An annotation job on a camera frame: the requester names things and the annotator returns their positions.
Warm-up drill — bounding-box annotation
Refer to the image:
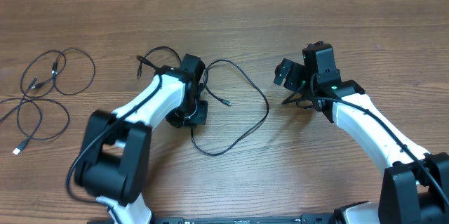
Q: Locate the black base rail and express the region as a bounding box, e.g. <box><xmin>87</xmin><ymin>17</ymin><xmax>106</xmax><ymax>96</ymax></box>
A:
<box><xmin>151</xmin><ymin>213</ymin><xmax>341</xmax><ymax>224</ymax></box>

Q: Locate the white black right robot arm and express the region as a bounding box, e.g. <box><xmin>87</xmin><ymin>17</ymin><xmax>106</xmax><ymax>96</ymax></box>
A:
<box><xmin>274</xmin><ymin>59</ymin><xmax>448</xmax><ymax>223</ymax></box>

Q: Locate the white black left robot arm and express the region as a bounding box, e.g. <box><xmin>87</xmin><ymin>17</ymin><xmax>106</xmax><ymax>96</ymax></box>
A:
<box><xmin>67</xmin><ymin>54</ymin><xmax>208</xmax><ymax>223</ymax></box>

